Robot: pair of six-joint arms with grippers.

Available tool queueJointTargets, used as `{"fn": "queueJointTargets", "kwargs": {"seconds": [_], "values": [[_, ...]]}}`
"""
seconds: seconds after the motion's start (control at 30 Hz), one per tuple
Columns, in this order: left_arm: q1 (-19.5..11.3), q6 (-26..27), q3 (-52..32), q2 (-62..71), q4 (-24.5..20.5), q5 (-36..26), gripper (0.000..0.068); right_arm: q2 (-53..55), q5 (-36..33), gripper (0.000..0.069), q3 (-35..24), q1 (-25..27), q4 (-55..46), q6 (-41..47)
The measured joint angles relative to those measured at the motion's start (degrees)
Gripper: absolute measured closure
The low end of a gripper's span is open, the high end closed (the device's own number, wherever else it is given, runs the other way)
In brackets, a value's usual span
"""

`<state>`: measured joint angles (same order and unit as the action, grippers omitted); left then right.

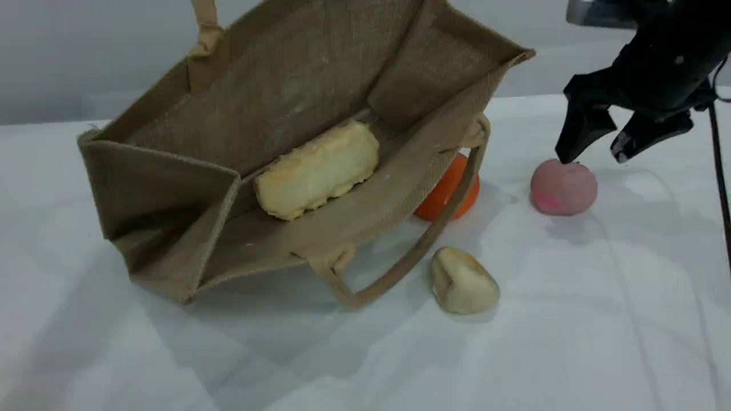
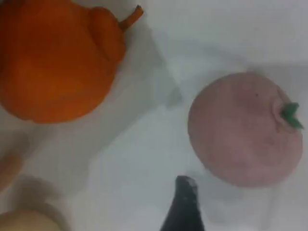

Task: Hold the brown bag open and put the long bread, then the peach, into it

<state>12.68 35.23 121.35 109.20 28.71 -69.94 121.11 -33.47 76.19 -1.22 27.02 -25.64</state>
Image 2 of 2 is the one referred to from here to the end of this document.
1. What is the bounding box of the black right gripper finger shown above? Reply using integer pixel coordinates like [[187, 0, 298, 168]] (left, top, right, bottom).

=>
[[159, 175, 206, 231]]

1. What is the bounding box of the orange toy fruit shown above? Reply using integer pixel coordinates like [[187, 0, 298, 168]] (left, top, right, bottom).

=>
[[0, 0, 144, 124]]

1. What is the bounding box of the pink toy peach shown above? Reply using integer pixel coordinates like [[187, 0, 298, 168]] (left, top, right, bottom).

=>
[[187, 71, 304, 188]]

